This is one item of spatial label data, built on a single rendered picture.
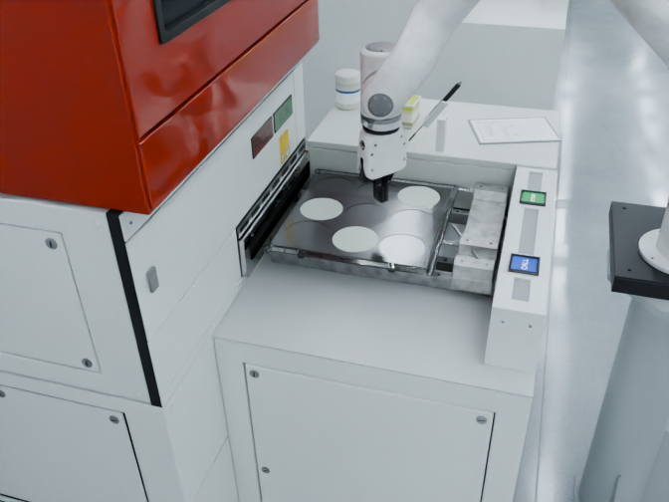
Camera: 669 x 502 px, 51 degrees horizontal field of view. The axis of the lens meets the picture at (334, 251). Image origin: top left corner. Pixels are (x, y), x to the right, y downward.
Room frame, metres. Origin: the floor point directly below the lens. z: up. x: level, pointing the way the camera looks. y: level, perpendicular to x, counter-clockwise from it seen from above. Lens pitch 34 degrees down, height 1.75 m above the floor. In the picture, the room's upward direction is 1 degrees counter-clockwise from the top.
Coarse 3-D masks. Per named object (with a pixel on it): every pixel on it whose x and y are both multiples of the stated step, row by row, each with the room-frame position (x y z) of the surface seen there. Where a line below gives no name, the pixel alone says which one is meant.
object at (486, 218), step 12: (480, 204) 1.45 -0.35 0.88; (492, 204) 1.45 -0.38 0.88; (504, 204) 1.45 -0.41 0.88; (468, 216) 1.40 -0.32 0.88; (480, 216) 1.40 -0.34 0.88; (492, 216) 1.39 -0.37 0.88; (504, 216) 1.42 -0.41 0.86; (468, 228) 1.34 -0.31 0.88; (480, 228) 1.34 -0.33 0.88; (492, 228) 1.34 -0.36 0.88; (456, 276) 1.16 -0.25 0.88; (456, 288) 1.16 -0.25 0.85; (468, 288) 1.15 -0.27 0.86; (480, 288) 1.14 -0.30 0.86
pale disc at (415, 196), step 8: (400, 192) 1.48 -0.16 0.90; (408, 192) 1.48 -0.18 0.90; (416, 192) 1.48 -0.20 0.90; (424, 192) 1.48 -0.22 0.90; (432, 192) 1.48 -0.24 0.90; (400, 200) 1.44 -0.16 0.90; (408, 200) 1.44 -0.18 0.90; (416, 200) 1.44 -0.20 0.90; (424, 200) 1.44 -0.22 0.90; (432, 200) 1.44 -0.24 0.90
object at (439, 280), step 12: (276, 252) 1.31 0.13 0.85; (288, 264) 1.30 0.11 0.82; (300, 264) 1.30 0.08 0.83; (312, 264) 1.29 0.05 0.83; (324, 264) 1.28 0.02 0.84; (336, 264) 1.27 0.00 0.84; (348, 264) 1.26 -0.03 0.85; (372, 276) 1.25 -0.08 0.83; (384, 276) 1.24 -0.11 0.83; (396, 276) 1.23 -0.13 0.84; (408, 276) 1.22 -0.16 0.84; (420, 276) 1.21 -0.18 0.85; (432, 276) 1.21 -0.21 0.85; (444, 276) 1.21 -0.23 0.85; (444, 288) 1.20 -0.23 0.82; (492, 288) 1.17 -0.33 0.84
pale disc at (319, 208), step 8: (312, 200) 1.45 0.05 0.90; (320, 200) 1.45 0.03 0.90; (328, 200) 1.45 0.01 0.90; (304, 208) 1.42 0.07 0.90; (312, 208) 1.42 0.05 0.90; (320, 208) 1.42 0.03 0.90; (328, 208) 1.42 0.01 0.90; (336, 208) 1.42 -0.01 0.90; (312, 216) 1.38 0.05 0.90; (320, 216) 1.38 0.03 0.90; (328, 216) 1.38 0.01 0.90
